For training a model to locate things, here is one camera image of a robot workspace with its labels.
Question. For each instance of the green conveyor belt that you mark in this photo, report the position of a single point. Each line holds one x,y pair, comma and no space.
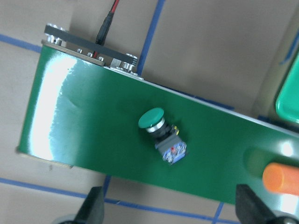
83,114

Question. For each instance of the plain orange cylinder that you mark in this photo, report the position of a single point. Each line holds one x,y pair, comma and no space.
280,178

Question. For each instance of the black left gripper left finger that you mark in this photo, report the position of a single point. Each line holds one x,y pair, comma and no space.
92,209

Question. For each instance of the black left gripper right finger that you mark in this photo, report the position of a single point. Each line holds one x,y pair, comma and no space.
250,209

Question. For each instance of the green plastic tray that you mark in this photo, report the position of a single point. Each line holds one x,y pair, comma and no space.
287,103

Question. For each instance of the green push button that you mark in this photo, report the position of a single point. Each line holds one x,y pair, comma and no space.
167,141

